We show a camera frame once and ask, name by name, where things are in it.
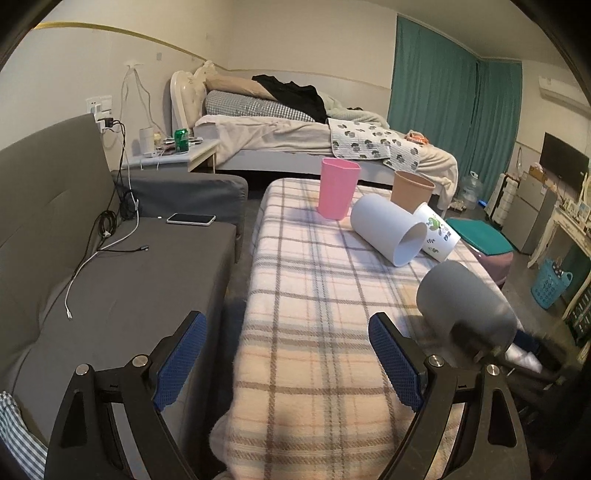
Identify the blue laundry basket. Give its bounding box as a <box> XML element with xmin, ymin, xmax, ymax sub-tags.
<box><xmin>531</xmin><ymin>258</ymin><xmax>573</xmax><ymax>310</ymax></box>

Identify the grey sofa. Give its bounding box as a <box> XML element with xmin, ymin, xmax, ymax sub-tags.
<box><xmin>1</xmin><ymin>115</ymin><xmax>247</xmax><ymax>441</ymax></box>

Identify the brown paper cup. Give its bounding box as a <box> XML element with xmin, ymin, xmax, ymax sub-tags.
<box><xmin>391</xmin><ymin>171</ymin><xmax>435</xmax><ymax>214</ymax></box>

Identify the plaid table blanket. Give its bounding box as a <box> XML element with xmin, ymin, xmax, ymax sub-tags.
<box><xmin>209</xmin><ymin>176</ymin><xmax>525</xmax><ymax>480</ymax></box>

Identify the black charging cable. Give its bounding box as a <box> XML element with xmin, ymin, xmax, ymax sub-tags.
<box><xmin>94</xmin><ymin>118</ymin><xmax>150</xmax><ymax>254</ymax></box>

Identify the green curtain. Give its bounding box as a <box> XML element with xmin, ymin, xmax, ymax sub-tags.
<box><xmin>388</xmin><ymin>17</ymin><xmax>523</xmax><ymax>200</ymax></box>

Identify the green soda can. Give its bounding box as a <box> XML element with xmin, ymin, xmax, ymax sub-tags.
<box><xmin>173</xmin><ymin>128</ymin><xmax>189</xmax><ymax>153</ymax></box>

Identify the black clothing on bed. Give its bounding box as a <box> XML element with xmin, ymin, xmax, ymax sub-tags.
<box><xmin>252</xmin><ymin>74</ymin><xmax>328</xmax><ymax>124</ymax></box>

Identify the pink plastic cup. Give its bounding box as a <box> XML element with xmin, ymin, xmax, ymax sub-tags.
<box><xmin>318</xmin><ymin>158</ymin><xmax>361</xmax><ymax>220</ymax></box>

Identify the grey mini fridge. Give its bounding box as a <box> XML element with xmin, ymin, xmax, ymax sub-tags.
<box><xmin>502</xmin><ymin>173</ymin><xmax>557</xmax><ymax>255</ymax></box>

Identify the white tumbler on nightstand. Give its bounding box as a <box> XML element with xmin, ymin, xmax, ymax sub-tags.
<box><xmin>139</xmin><ymin>127</ymin><xmax>155</xmax><ymax>157</ymax></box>

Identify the clear water jug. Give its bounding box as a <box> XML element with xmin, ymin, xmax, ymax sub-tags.
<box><xmin>460</xmin><ymin>171</ymin><xmax>484</xmax><ymax>210</ymax></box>

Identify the purple stool teal cushion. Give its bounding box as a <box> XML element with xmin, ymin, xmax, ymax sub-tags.
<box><xmin>448</xmin><ymin>218</ymin><xmax>514</xmax><ymax>289</ymax></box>

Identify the patterned white quilted mat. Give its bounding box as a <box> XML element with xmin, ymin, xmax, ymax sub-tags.
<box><xmin>329</xmin><ymin>118</ymin><xmax>421</xmax><ymax>173</ymax></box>

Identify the black television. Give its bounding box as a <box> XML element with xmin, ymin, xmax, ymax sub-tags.
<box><xmin>540</xmin><ymin>133</ymin><xmax>589</xmax><ymax>194</ymax></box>

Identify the striped pillow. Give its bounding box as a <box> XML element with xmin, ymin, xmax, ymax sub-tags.
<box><xmin>204</xmin><ymin>90</ymin><xmax>315</xmax><ymax>122</ymax></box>

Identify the white smartphone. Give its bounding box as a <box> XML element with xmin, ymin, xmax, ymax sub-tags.
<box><xmin>166</xmin><ymin>213</ymin><xmax>216</xmax><ymax>227</ymax></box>

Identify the dark grey cup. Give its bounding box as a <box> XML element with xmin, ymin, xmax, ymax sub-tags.
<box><xmin>416</xmin><ymin>260</ymin><xmax>518</xmax><ymax>350</ymax></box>

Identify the bed with beige sheets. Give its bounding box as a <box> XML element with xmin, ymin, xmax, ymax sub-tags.
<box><xmin>170</xmin><ymin>61</ymin><xmax>459</xmax><ymax>210</ymax></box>

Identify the checked shorts fabric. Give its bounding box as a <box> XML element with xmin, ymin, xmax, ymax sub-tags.
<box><xmin>1</xmin><ymin>391</ymin><xmax>48</xmax><ymax>480</ymax></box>

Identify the white wall power strip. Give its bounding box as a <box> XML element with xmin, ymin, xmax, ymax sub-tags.
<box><xmin>86</xmin><ymin>95</ymin><xmax>114</xmax><ymax>133</ymax></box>

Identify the white suitcase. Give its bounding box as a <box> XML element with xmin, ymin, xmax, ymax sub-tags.
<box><xmin>485</xmin><ymin>173</ymin><xmax>519</xmax><ymax>228</ymax></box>

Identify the white cup green print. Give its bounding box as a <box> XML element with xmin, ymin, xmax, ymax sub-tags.
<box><xmin>414</xmin><ymin>202</ymin><xmax>461</xmax><ymax>262</ymax></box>

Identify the white bedside table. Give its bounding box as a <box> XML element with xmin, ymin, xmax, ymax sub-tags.
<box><xmin>123</xmin><ymin>140</ymin><xmax>219</xmax><ymax>173</ymax></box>

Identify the plain white cup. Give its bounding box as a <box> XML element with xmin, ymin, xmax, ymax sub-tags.
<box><xmin>351</xmin><ymin>194</ymin><xmax>428</xmax><ymax>267</ymax></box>

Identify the white air conditioner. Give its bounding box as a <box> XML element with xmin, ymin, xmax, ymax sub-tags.
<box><xmin>538</xmin><ymin>76</ymin><xmax>587</xmax><ymax>104</ymax></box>

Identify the white dressing table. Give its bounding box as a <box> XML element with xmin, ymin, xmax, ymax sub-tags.
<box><xmin>526</xmin><ymin>200</ymin><xmax>591</xmax><ymax>324</ymax></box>

